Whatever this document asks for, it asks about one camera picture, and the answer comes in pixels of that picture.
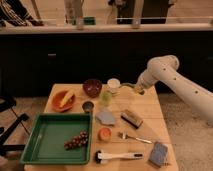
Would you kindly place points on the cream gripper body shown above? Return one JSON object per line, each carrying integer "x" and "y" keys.
{"x": 138, "y": 89}

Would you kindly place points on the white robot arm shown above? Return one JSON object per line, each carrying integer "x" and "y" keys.
{"x": 164, "y": 69}

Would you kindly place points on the purple bowl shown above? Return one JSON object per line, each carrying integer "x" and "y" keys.
{"x": 92, "y": 87}

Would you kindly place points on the orange bowl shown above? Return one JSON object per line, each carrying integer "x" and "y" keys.
{"x": 57, "y": 99}

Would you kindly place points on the white cup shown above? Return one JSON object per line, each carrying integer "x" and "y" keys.
{"x": 113, "y": 85}

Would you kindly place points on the brown black sponge block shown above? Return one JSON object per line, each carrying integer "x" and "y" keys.
{"x": 132, "y": 119}

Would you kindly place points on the green cup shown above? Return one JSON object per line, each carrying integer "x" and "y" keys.
{"x": 105, "y": 98}

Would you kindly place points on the blue-grey cloth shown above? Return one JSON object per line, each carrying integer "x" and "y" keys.
{"x": 105, "y": 117}

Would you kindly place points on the wooden table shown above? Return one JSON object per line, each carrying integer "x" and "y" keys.
{"x": 153, "y": 128}

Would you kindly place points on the small dark metal cup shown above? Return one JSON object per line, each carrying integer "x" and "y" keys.
{"x": 88, "y": 107}

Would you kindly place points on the orange fruit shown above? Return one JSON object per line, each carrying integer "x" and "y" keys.
{"x": 104, "y": 134}

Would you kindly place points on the yellow banana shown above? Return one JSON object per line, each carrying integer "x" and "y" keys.
{"x": 65, "y": 99}

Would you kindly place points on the blue sponge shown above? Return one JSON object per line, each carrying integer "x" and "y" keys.
{"x": 158, "y": 154}

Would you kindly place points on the dark red grapes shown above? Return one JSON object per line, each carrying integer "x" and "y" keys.
{"x": 77, "y": 141}

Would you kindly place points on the white dish brush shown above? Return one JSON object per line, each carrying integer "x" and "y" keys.
{"x": 101, "y": 157}

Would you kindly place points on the green plastic tray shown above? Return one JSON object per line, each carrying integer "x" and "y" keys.
{"x": 50, "y": 132}

